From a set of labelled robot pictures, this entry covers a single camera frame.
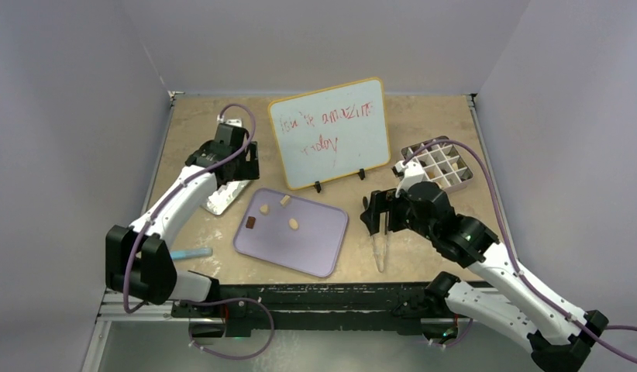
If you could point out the lilac plastic tray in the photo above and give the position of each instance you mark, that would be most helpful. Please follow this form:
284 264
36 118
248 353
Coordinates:
312 249

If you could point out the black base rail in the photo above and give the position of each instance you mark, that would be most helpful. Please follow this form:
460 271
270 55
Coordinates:
408 309

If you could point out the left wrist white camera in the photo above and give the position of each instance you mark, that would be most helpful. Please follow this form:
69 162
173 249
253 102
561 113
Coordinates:
237 122

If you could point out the wrist white camera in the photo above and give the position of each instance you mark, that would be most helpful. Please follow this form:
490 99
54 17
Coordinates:
237 122
409 174

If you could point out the silver metal box lid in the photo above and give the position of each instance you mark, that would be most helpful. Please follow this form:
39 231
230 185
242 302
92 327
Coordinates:
218 202

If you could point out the metal tweezers black tips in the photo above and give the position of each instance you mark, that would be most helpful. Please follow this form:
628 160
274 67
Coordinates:
380 252

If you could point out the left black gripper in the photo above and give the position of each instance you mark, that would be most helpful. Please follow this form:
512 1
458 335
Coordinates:
248 168

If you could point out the light blue marker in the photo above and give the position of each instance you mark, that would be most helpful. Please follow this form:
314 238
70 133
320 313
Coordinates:
191 254

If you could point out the brown rectangular chocolate bar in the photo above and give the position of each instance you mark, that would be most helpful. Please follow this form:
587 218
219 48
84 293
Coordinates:
250 222

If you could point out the yellow framed whiteboard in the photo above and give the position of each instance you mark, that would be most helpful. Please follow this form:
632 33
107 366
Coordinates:
331 133

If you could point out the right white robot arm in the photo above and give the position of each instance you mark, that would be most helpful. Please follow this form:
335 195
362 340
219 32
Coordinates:
558 336

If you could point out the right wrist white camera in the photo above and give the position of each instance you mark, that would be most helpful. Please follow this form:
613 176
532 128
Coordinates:
409 174

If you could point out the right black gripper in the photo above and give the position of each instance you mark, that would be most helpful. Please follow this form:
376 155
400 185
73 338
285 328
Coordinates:
381 201

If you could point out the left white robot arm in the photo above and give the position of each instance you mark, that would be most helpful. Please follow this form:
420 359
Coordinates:
137 256

